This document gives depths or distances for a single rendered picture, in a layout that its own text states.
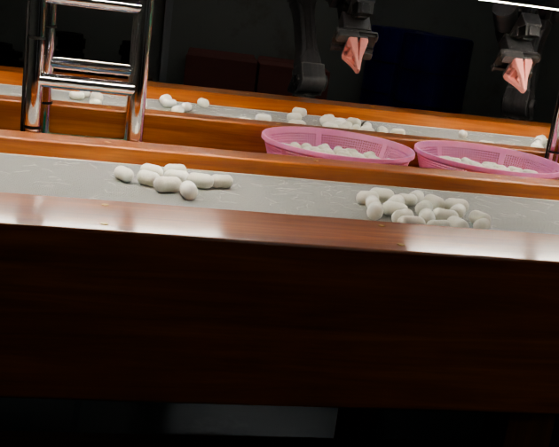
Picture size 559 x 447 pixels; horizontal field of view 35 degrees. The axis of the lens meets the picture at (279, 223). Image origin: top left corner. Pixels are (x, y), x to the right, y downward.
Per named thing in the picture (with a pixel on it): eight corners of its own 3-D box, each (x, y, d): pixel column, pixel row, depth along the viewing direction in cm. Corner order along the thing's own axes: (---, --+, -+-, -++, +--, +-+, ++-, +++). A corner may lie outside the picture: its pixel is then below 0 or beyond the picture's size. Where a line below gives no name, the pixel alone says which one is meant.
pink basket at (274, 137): (245, 171, 163) (251, 121, 161) (381, 183, 169) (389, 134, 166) (269, 208, 138) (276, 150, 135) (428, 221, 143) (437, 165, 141)
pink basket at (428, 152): (376, 189, 163) (384, 138, 160) (480, 187, 177) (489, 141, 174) (476, 231, 141) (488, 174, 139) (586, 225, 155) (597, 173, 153)
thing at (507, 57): (539, 82, 202) (531, 53, 207) (511, 80, 200) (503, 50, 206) (526, 102, 207) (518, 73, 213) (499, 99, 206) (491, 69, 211)
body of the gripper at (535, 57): (542, 58, 207) (535, 36, 211) (502, 54, 205) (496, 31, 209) (530, 77, 212) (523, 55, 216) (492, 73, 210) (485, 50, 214)
